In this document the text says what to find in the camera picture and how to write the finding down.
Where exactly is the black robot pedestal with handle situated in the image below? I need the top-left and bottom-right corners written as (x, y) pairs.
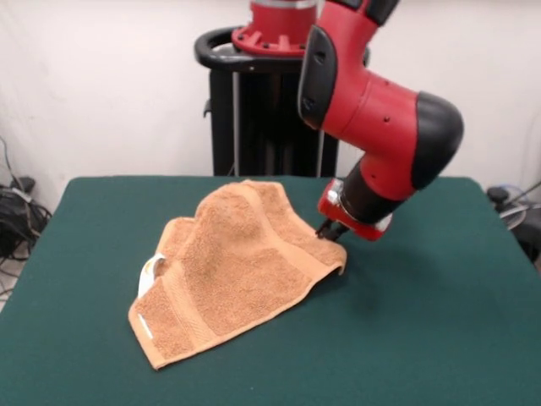
top-left (194, 25), bottom-right (371, 178)

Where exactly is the black cable tangle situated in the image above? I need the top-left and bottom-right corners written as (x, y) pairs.
top-left (0, 134), bottom-right (52, 297)

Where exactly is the dark green table cloth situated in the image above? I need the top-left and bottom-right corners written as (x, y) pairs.
top-left (0, 175), bottom-right (541, 406)

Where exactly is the tan terry towel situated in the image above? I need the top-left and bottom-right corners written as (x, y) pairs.
top-left (128, 179), bottom-right (348, 371)

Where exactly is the black rounded floor base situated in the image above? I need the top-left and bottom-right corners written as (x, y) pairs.
top-left (517, 219), bottom-right (541, 266)

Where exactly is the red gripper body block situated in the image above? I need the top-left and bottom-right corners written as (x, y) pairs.
top-left (317, 178), bottom-right (395, 243)

